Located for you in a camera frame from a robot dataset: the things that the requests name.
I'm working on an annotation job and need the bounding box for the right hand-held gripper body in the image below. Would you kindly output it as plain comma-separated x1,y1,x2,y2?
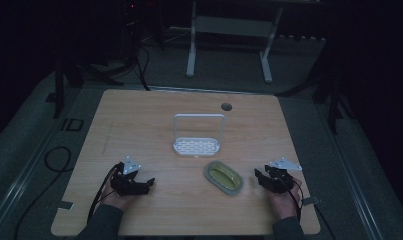
262,156,304,195

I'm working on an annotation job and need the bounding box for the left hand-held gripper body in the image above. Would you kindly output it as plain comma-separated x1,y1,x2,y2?
110,155,147,198

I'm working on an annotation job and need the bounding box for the green oval sponge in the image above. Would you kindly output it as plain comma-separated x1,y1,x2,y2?
203,160,245,197

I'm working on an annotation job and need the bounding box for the white rack with handle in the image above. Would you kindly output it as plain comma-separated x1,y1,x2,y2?
172,113,227,158

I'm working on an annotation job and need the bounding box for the person's left hand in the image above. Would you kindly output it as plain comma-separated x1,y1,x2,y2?
100,173,137,212

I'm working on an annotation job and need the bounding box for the person's right hand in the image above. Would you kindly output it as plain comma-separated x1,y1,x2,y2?
268,176,304,221

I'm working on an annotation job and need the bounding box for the grey tape piece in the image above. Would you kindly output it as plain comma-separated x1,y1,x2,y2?
56,200,74,211
301,195,321,207

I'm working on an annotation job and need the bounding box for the black tripod stand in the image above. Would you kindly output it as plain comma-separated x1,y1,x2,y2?
44,54,125,120
274,63,351,136

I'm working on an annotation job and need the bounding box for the white metal stand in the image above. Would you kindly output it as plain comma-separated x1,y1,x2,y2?
185,0,285,85

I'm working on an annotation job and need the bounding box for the dark equipment tower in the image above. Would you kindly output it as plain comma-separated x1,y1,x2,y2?
120,0,165,69

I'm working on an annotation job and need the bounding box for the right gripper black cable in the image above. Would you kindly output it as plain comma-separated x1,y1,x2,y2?
278,174,337,240

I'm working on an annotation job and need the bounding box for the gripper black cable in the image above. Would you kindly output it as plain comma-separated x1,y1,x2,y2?
278,174,337,240
86,162,121,225

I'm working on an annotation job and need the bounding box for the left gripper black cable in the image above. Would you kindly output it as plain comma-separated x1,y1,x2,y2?
86,162,121,225

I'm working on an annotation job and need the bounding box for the metal floor rail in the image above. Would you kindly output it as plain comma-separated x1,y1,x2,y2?
329,133,387,240
0,128,62,234

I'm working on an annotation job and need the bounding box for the black floor cable loop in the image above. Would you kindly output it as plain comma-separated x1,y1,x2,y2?
12,145,74,240

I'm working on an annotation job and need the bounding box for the black cable at stand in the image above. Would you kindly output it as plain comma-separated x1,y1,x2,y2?
134,41,152,92

